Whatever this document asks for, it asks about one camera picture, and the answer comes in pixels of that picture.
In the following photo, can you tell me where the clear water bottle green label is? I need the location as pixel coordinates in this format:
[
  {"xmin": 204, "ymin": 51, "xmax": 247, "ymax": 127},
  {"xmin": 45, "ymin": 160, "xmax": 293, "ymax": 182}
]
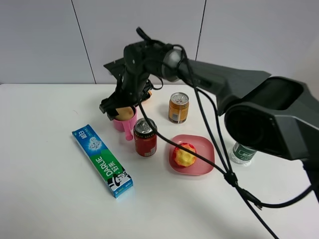
[{"xmin": 228, "ymin": 142, "xmax": 257, "ymax": 166}]

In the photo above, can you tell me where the pink cup with handle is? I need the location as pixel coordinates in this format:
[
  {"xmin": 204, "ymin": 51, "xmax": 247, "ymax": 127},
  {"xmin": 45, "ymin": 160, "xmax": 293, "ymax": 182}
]
[{"xmin": 113, "ymin": 107, "xmax": 138, "ymax": 141}]

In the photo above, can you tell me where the red yellow apple core toy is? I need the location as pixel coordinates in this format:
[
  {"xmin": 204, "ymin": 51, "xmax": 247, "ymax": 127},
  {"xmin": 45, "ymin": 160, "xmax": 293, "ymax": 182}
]
[{"xmin": 172, "ymin": 143, "xmax": 197, "ymax": 167}]

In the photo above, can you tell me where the blue green toothpaste box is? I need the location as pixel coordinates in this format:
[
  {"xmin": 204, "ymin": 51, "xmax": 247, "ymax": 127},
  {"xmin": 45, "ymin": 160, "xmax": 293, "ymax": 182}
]
[{"xmin": 72, "ymin": 125, "xmax": 133, "ymax": 198}]

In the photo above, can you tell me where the pink square plate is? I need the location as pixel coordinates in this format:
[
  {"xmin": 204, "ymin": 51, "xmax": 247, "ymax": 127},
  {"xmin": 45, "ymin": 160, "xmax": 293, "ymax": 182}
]
[{"xmin": 167, "ymin": 134, "xmax": 215, "ymax": 176}]

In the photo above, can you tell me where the brown round potato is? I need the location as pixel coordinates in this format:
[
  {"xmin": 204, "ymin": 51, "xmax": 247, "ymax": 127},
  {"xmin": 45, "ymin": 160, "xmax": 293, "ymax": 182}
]
[{"xmin": 115, "ymin": 107, "xmax": 135, "ymax": 121}]

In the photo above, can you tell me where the red soda can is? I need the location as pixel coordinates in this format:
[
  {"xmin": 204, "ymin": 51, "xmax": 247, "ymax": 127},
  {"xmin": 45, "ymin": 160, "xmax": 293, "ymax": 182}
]
[{"xmin": 133, "ymin": 118, "xmax": 157, "ymax": 157}]

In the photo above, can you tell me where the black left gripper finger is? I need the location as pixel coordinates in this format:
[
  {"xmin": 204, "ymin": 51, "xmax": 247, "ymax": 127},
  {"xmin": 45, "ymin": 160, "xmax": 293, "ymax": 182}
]
[{"xmin": 99, "ymin": 92, "xmax": 120, "ymax": 113}]

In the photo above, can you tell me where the orange drink can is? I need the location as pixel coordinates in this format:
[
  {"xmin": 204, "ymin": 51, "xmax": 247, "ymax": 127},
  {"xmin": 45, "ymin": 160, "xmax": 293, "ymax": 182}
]
[{"xmin": 168, "ymin": 92, "xmax": 189, "ymax": 124}]

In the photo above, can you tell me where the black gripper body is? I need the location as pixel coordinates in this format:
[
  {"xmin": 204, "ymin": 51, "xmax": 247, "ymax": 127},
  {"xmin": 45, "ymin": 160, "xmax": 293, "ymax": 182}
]
[{"xmin": 104, "ymin": 42, "xmax": 172, "ymax": 106}]

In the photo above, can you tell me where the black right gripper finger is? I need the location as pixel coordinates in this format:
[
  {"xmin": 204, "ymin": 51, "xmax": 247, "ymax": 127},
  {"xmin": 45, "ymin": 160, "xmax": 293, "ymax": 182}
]
[{"xmin": 108, "ymin": 109, "xmax": 119, "ymax": 120}]

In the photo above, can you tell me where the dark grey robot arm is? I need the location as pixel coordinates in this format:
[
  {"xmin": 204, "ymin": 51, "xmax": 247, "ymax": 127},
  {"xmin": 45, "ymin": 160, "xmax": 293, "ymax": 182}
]
[{"xmin": 100, "ymin": 41, "xmax": 319, "ymax": 193}]

